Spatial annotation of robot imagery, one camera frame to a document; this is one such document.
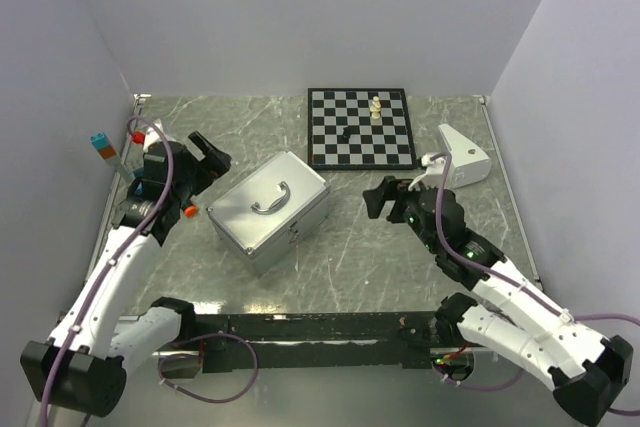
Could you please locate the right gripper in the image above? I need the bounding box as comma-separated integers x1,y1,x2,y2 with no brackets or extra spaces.
362,175,441,254

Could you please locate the metal first aid case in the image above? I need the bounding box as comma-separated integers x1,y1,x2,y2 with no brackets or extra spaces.
207,150,330,276

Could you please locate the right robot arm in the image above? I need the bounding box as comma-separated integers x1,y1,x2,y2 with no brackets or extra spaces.
362,176,633,426

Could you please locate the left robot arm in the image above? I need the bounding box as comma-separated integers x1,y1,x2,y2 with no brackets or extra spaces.
20,131,231,417

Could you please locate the black grey chessboard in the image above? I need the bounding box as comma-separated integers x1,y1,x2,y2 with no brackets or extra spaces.
307,88,417,171

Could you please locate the white plastic wedge housing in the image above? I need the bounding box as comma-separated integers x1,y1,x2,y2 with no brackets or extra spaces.
438,124,492,188

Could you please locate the toy brick tower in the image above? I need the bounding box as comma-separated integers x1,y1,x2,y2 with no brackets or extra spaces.
90,132,135,185

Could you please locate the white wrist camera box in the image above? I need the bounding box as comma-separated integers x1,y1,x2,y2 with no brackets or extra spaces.
143,119,174,153

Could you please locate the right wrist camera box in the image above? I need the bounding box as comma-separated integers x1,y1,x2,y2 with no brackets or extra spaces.
416,153,452,188

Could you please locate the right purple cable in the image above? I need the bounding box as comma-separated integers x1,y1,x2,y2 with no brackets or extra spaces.
427,150,640,418

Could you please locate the purple cable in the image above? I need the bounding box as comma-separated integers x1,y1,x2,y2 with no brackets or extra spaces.
38,115,260,427
427,150,640,418

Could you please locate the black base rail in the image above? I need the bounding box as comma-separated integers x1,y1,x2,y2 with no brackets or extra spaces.
136,310,496,374

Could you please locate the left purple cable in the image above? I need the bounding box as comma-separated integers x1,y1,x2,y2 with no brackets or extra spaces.
38,115,260,427

